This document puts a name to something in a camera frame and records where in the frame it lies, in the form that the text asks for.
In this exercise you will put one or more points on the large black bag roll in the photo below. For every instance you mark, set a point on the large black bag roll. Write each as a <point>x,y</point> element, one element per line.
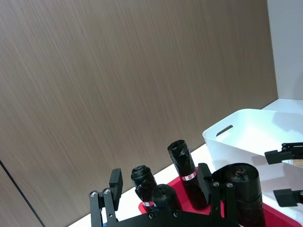
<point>246,189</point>

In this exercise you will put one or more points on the white plastic bin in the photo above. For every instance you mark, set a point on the white plastic bin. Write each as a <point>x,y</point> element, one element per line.
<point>241,132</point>

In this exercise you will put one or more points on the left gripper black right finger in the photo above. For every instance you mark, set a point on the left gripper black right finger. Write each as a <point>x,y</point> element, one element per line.
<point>204,182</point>

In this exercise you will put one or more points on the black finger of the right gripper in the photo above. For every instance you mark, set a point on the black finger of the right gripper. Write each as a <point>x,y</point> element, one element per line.
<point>285,197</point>
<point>275,156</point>

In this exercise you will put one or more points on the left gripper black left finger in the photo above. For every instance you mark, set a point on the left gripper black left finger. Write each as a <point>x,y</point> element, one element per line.
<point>116,182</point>

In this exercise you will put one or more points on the tall black bag roll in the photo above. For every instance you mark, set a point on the tall black bag roll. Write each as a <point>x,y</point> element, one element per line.
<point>183,160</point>

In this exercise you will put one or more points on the small black bag roll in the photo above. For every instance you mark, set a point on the small black bag roll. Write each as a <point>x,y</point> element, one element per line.
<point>163,196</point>
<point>143,180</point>

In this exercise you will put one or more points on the red plastic tray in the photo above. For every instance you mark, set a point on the red plastic tray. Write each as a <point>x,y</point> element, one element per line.
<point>279,216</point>

